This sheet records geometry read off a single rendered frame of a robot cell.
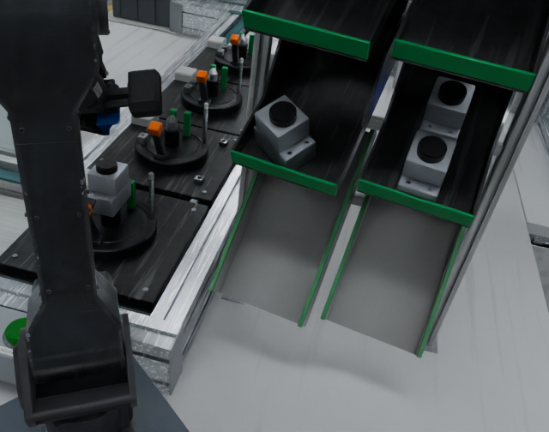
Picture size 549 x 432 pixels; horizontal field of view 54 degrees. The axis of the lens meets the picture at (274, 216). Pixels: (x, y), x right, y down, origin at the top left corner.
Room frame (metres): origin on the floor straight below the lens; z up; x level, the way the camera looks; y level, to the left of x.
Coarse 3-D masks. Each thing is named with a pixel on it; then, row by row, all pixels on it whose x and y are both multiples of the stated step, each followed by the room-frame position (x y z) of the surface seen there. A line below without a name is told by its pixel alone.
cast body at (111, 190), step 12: (96, 168) 0.63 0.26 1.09; (108, 168) 0.63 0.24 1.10; (120, 168) 0.65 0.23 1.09; (96, 180) 0.62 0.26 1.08; (108, 180) 0.62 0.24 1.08; (120, 180) 0.63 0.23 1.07; (96, 192) 0.62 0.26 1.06; (108, 192) 0.62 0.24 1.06; (120, 192) 0.63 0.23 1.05; (96, 204) 0.61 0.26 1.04; (108, 204) 0.61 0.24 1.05; (120, 204) 0.63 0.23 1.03
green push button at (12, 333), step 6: (24, 318) 0.45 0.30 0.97; (12, 324) 0.43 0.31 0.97; (18, 324) 0.44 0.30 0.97; (24, 324) 0.44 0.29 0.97; (6, 330) 0.42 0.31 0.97; (12, 330) 0.42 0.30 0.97; (18, 330) 0.43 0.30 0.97; (6, 336) 0.42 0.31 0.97; (12, 336) 0.42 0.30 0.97; (18, 336) 0.42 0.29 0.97; (12, 342) 0.41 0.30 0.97
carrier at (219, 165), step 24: (144, 120) 0.98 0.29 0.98; (168, 120) 0.89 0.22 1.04; (120, 144) 0.90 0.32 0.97; (144, 144) 0.88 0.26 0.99; (168, 144) 0.88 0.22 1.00; (192, 144) 0.90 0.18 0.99; (216, 144) 0.95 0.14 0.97; (144, 168) 0.83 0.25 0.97; (168, 168) 0.82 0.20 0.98; (192, 168) 0.85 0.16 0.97; (216, 168) 0.86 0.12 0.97; (168, 192) 0.77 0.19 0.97; (192, 192) 0.78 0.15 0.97; (216, 192) 0.79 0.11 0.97
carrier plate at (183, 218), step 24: (144, 192) 0.75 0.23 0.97; (168, 216) 0.70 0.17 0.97; (192, 216) 0.71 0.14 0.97; (24, 240) 0.59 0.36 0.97; (168, 240) 0.64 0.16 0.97; (192, 240) 0.66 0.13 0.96; (0, 264) 0.54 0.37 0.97; (24, 264) 0.54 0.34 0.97; (96, 264) 0.56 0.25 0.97; (120, 264) 0.57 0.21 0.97; (144, 264) 0.58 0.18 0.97; (168, 264) 0.59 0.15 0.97; (120, 288) 0.52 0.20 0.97; (144, 288) 0.53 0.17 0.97
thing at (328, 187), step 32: (384, 32) 0.75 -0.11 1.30; (288, 64) 0.68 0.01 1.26; (320, 64) 0.69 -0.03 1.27; (352, 64) 0.69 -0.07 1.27; (384, 64) 0.62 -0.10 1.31; (288, 96) 0.64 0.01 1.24; (320, 96) 0.64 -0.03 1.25; (352, 96) 0.64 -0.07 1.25; (320, 128) 0.60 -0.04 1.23; (352, 128) 0.60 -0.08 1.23; (256, 160) 0.53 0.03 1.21; (320, 160) 0.55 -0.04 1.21; (320, 192) 0.51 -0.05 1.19
